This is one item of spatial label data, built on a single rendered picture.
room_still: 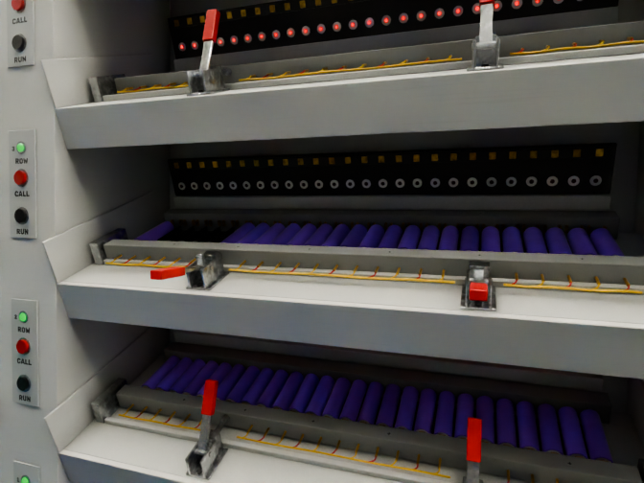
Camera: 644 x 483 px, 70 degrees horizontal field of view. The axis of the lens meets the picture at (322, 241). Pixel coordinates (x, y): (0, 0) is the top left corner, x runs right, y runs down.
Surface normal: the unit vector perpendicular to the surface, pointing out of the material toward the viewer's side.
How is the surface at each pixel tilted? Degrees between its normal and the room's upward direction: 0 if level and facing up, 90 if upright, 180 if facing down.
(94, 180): 90
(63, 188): 90
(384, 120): 111
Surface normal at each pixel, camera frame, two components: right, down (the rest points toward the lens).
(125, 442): -0.10, -0.92
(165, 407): -0.31, 0.39
